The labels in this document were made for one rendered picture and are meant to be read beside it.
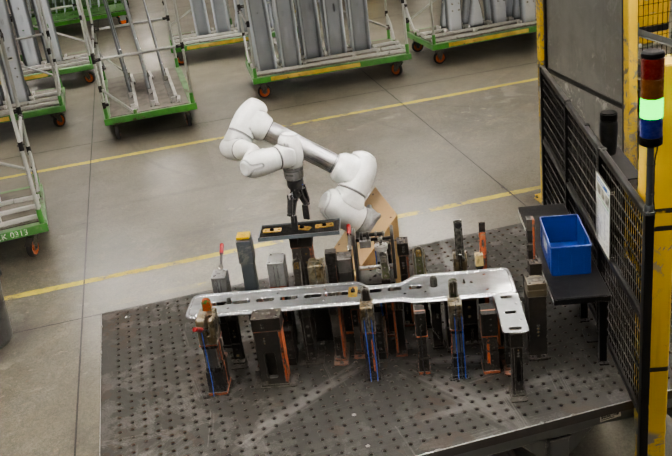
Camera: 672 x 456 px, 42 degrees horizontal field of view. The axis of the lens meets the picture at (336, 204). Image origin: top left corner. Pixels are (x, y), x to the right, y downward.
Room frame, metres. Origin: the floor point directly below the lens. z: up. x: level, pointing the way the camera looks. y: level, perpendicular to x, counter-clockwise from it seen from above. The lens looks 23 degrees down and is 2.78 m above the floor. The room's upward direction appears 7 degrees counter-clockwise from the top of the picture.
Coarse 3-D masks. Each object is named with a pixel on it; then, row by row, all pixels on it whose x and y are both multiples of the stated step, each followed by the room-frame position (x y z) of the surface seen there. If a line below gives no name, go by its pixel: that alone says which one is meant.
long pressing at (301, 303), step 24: (288, 288) 3.34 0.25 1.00; (312, 288) 3.31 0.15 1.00; (336, 288) 3.29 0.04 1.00; (384, 288) 3.23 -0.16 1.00; (408, 288) 3.21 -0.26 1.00; (432, 288) 3.18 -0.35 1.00; (480, 288) 3.13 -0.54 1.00; (504, 288) 3.11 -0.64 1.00; (192, 312) 3.24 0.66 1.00; (240, 312) 3.19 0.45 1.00
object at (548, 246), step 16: (544, 224) 3.40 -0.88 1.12; (560, 224) 3.39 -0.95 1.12; (576, 224) 3.38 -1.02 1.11; (544, 240) 3.27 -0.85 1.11; (560, 240) 3.39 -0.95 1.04; (576, 240) 3.38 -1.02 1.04; (560, 256) 3.10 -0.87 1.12; (576, 256) 3.09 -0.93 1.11; (560, 272) 3.10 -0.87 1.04; (576, 272) 3.10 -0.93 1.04
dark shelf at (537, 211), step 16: (528, 208) 3.78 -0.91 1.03; (544, 208) 3.76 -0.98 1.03; (560, 208) 3.74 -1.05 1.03; (544, 256) 3.28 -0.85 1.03; (544, 272) 3.15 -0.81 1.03; (592, 272) 3.09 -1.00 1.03; (560, 288) 3.00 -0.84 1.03; (576, 288) 2.98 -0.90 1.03; (592, 288) 2.97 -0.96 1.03; (560, 304) 2.92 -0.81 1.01
